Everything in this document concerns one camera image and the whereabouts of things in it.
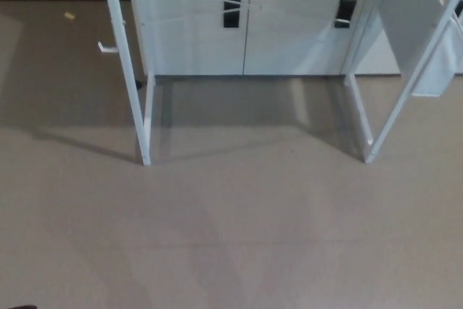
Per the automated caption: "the white desk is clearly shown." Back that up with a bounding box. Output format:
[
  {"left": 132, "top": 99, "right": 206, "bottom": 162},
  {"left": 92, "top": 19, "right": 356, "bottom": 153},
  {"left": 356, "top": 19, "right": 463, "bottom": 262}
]
[{"left": 92, "top": 0, "right": 463, "bottom": 166}]

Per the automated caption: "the white hanging sheet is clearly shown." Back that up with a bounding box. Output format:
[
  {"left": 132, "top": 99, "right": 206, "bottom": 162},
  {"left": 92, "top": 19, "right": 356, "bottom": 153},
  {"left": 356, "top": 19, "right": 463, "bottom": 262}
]
[{"left": 411, "top": 15, "right": 462, "bottom": 98}]

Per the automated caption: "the black locker lock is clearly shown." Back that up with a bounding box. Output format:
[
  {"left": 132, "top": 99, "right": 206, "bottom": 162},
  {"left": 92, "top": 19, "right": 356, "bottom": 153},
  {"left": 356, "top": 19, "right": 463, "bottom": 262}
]
[
  {"left": 223, "top": 0, "right": 242, "bottom": 29},
  {"left": 334, "top": 0, "right": 357, "bottom": 30}
]

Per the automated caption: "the white hook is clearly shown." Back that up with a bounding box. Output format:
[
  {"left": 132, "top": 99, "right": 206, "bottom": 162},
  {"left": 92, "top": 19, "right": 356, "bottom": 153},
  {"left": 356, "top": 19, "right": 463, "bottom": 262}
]
[{"left": 96, "top": 41, "right": 119, "bottom": 54}]

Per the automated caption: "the white locker cabinet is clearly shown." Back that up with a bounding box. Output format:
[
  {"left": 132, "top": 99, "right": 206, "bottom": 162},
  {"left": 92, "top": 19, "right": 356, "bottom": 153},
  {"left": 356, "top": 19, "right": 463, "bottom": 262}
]
[{"left": 124, "top": 0, "right": 463, "bottom": 77}]

